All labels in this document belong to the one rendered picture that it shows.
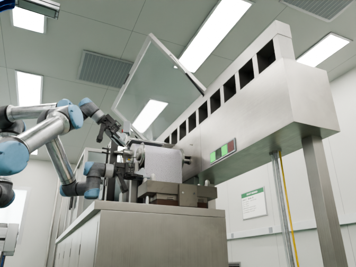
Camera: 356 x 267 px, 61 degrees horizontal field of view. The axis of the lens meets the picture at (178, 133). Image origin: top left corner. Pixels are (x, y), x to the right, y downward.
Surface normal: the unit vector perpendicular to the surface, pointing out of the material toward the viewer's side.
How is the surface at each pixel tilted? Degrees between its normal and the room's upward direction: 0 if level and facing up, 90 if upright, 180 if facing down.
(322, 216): 90
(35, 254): 90
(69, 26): 180
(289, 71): 90
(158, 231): 90
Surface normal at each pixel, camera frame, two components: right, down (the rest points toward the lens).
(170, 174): 0.41, -0.37
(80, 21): 0.00, 0.92
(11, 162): 0.91, -0.07
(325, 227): -0.91, -0.16
